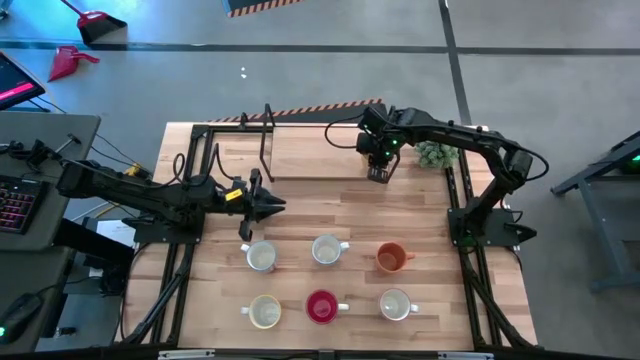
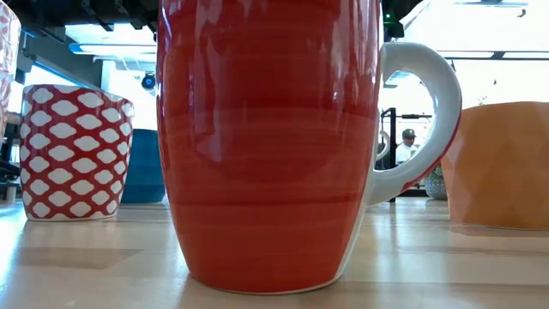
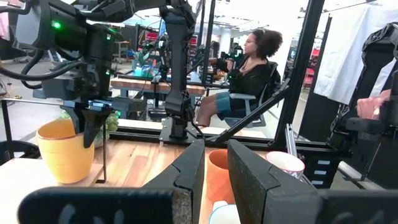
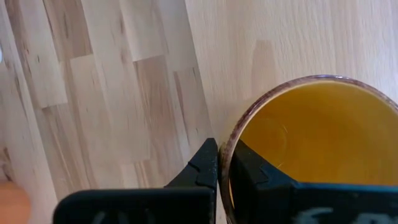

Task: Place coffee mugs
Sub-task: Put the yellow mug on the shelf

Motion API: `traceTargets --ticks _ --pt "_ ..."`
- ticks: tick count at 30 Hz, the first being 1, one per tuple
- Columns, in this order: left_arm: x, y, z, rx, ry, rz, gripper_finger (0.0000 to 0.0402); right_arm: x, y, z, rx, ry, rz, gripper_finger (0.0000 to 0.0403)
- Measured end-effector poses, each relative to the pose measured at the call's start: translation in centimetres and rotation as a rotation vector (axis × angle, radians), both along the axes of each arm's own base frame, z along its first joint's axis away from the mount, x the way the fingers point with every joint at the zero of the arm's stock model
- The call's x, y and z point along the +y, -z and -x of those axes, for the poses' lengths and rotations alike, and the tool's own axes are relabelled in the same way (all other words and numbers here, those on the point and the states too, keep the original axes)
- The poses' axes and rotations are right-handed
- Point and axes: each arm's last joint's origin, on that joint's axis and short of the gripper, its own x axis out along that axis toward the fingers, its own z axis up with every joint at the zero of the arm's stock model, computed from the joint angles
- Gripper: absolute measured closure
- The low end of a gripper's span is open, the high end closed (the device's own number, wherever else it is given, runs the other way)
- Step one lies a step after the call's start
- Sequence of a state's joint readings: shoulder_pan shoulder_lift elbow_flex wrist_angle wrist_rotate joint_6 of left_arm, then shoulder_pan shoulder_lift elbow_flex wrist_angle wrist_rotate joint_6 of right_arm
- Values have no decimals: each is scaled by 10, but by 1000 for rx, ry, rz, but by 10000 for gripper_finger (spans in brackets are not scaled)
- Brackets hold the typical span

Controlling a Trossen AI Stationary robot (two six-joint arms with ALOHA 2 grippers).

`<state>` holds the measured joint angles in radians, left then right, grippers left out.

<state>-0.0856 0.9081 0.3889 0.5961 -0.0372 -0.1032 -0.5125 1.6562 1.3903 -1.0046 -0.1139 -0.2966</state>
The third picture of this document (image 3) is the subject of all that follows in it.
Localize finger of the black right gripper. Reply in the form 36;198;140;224
60;105;78;134
81;108;113;149

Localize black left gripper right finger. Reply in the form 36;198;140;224
228;139;398;224

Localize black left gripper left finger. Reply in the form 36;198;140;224
17;138;206;224

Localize grey diamond mug red rim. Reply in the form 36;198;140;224
265;151;306;180

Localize red lattice mug blue rim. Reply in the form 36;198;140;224
207;200;242;224

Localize orange ceramic mug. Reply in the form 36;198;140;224
206;148;236;205

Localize green artificial succulent plant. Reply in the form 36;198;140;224
60;110;121;149

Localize yellow ceramic mug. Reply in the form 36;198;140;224
35;118;96;185

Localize background wooden work table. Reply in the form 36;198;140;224
110;76;231;97

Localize teal potted plant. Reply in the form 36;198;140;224
132;49;156;78

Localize silver aluminium extrusion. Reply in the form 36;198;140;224
284;123;300;156

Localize black box white labels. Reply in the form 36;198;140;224
306;148;341;190

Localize grey black office chair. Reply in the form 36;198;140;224
223;60;283;129

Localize person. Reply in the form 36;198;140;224
195;28;284;128

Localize person's hand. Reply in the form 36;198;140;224
356;89;392;121

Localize white hanging cloth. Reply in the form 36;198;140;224
313;0;398;106

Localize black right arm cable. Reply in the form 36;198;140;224
0;49;94;91

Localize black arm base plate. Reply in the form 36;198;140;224
159;117;206;146

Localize black background station frame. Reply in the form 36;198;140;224
194;0;218;85

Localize black aluminium station frame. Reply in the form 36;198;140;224
108;0;354;158

